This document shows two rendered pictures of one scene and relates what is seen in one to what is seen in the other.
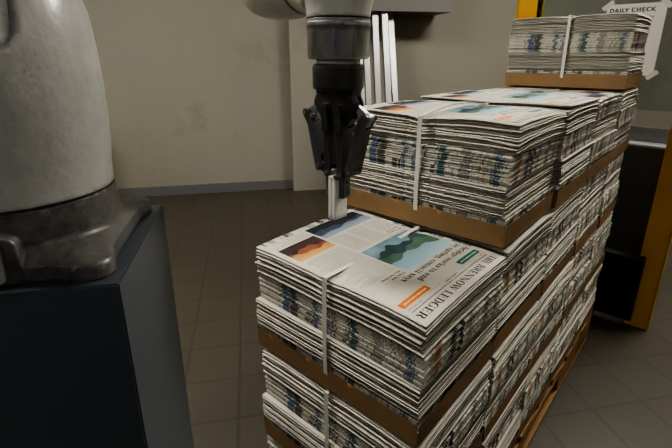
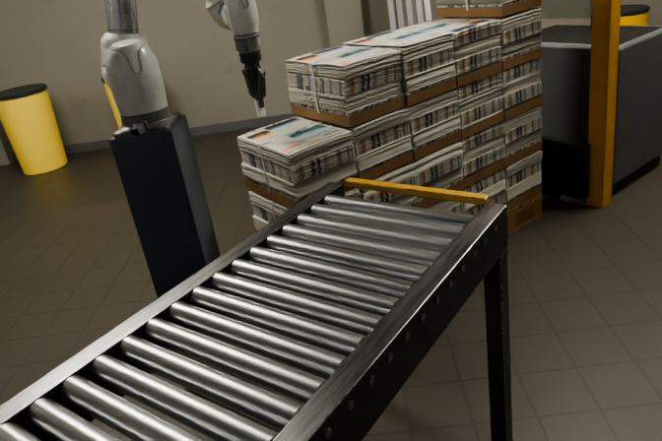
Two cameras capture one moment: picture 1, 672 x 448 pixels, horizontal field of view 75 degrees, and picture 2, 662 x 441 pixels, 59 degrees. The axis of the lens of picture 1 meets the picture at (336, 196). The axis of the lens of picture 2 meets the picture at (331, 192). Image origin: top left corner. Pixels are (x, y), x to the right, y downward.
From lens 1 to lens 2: 1.52 m
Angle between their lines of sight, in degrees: 14
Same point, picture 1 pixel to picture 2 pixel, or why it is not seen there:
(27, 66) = (145, 78)
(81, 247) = (161, 123)
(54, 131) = (152, 93)
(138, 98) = (189, 43)
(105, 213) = (166, 115)
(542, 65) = (456, 1)
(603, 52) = not seen: outside the picture
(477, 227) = (340, 118)
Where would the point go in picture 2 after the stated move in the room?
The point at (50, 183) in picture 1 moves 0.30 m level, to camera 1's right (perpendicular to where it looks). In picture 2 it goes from (152, 106) to (242, 97)
